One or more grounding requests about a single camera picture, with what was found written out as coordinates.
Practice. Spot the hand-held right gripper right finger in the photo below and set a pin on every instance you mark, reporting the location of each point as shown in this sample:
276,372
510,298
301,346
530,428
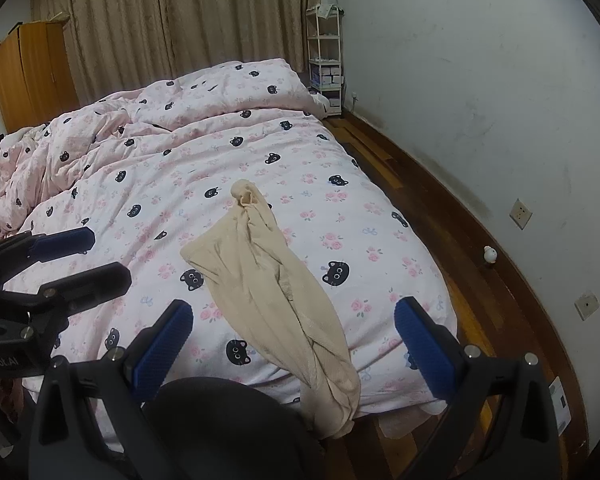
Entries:
422,350

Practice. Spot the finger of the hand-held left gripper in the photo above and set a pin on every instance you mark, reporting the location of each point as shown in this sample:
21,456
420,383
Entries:
97,280
62,243

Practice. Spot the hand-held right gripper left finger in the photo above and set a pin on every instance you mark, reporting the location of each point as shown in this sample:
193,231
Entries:
166,345

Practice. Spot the beige ribbed knit top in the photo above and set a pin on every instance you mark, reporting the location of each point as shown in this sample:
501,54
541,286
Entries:
260,280

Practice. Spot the wooden wardrobe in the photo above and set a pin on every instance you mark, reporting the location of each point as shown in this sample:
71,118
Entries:
30,80

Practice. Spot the pink cat-print duvet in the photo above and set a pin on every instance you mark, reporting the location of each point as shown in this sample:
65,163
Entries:
330,200

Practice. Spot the beige patterned curtain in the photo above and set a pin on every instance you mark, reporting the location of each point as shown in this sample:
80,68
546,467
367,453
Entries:
180,20

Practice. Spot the stack of white boxes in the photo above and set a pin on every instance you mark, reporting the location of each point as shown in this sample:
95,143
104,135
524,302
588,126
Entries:
325,74

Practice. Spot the white shelf rack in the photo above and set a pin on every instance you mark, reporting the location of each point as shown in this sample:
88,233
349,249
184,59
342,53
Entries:
325,36

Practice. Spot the white wall socket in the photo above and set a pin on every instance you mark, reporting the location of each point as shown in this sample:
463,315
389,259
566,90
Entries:
521,213

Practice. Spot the white wall plate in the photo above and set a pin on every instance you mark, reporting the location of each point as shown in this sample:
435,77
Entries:
586,306

